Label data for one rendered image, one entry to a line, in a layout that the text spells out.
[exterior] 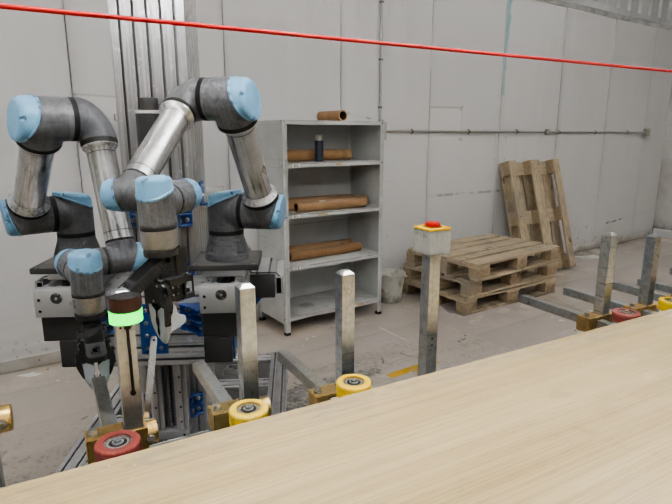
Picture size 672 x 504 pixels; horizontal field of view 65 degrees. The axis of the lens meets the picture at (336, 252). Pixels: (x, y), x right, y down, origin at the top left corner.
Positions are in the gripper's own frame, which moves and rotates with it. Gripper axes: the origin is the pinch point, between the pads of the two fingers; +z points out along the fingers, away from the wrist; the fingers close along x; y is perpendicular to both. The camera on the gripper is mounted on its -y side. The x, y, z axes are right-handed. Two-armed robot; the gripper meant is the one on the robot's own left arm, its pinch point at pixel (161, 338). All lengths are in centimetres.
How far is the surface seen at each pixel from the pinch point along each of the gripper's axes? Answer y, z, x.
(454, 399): 36, 13, -52
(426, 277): 59, -5, -31
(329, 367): 174, 108, 108
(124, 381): -12.2, 3.3, -6.0
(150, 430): -9.0, 15.1, -7.7
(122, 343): -11.7, -4.7, -6.1
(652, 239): 152, -3, -66
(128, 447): -18.3, 10.0, -17.2
